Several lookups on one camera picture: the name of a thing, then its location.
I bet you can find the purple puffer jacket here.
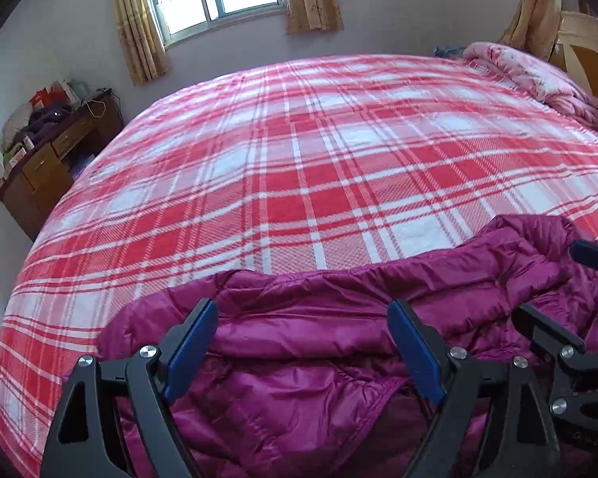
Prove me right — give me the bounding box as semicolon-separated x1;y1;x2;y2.
97;214;598;478

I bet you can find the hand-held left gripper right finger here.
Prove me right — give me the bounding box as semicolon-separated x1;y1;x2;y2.
386;300;564;478

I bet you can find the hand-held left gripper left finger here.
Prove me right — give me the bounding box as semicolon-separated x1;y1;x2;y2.
40;298;219;478

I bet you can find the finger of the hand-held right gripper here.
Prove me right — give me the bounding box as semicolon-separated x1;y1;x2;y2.
569;240;598;280
511;303;598;389

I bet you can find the red gift bag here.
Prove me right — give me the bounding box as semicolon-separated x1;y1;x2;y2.
30;87;63;108

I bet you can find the pile of clothes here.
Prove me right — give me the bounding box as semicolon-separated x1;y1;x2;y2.
2;104;75;147

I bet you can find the pink folded quilt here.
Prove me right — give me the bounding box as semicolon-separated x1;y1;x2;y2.
462;41;598;127

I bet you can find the white cable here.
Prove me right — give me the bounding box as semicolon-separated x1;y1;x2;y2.
82;90;111;119

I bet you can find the bed with red plaid sheet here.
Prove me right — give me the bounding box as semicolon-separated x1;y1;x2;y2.
0;54;598;478

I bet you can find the brown wooden desk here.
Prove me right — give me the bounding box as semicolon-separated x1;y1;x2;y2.
0;88;125;242

